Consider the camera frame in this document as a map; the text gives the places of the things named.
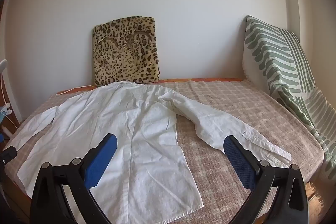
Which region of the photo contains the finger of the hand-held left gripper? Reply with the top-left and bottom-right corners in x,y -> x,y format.
0,147 -> 17,167

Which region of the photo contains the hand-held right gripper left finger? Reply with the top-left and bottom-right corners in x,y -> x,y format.
30,133 -> 118,224

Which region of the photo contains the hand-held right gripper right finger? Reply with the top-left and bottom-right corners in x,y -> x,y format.
223,135 -> 309,224

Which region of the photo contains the white shirt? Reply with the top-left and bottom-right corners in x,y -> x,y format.
9,81 -> 292,224

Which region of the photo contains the white clip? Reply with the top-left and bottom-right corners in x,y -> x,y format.
0,103 -> 13,115

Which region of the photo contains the pink checked blanket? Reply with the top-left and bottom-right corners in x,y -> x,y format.
4,80 -> 324,224

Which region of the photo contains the orange floral bed sheet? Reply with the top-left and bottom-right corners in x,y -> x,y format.
56,78 -> 243,94

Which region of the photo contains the green striped white pillow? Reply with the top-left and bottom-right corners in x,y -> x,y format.
242,15 -> 336,182

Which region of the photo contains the leopard print cushion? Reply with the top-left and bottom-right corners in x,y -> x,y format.
92,17 -> 160,86

